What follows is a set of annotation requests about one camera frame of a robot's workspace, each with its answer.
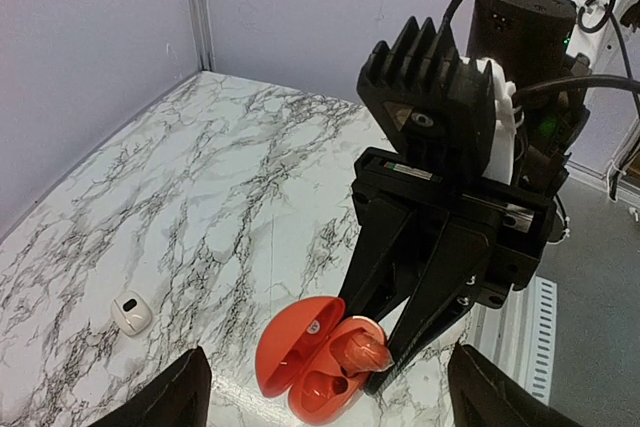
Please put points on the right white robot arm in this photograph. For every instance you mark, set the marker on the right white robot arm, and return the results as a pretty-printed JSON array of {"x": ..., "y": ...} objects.
[{"x": 610, "y": 2}]

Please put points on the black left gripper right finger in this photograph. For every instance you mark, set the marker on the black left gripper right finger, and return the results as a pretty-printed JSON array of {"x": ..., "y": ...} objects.
[{"x": 482, "y": 395}]

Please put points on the right metal corner post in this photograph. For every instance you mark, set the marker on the right metal corner post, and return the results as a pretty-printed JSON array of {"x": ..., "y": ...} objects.
[{"x": 201, "y": 27}]

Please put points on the red round charging case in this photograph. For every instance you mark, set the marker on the red round charging case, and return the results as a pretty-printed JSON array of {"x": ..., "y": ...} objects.
[{"x": 299, "y": 354}]

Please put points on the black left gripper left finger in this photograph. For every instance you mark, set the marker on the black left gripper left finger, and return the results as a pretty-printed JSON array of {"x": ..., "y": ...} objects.
[{"x": 178, "y": 396}]

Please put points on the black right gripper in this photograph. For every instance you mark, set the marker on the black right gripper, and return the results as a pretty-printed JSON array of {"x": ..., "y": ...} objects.
[{"x": 438, "y": 245}]

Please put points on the red earbud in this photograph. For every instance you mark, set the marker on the red earbud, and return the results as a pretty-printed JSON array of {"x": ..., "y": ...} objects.
[{"x": 363, "y": 353}]

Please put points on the aluminium front rail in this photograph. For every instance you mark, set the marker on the aluminium front rail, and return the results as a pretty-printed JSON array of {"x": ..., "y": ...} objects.
[{"x": 543, "y": 340}]

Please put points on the white earbud charging case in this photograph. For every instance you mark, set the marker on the white earbud charging case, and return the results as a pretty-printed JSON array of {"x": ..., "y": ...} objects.
[{"x": 130, "y": 313}]

